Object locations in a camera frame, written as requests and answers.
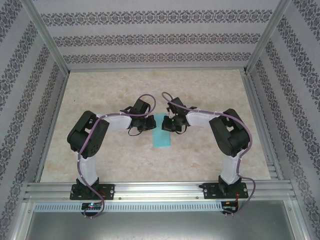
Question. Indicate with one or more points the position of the light blue paper sheet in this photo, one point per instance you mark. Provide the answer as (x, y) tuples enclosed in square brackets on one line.
[(162, 140)]

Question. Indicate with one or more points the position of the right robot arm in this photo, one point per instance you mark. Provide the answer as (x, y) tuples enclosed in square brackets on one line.
[(230, 135)]

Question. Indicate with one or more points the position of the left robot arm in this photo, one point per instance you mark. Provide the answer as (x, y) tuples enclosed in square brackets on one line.
[(87, 135)]

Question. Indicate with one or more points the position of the grey metal sheet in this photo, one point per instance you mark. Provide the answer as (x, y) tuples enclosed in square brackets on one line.
[(160, 227)]

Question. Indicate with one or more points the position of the aluminium corner upright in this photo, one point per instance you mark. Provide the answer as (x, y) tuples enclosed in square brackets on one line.
[(298, 222), (23, 222)]

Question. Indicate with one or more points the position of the aluminium frame crossbar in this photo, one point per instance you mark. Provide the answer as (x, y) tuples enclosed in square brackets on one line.
[(155, 68)]

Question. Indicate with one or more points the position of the aluminium mounting rail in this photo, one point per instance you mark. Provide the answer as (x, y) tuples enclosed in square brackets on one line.
[(160, 191)]

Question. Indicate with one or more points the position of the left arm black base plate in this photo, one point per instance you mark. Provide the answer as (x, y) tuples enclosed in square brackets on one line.
[(110, 191)]

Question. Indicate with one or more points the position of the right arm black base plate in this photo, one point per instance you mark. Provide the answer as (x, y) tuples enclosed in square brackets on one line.
[(210, 191)]

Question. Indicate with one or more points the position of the aluminium side rail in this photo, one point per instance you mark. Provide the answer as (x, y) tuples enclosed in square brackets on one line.
[(53, 125), (261, 125)]

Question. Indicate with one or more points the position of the aluminium frame post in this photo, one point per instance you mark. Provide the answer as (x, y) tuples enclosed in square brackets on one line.
[(50, 37), (264, 37)]

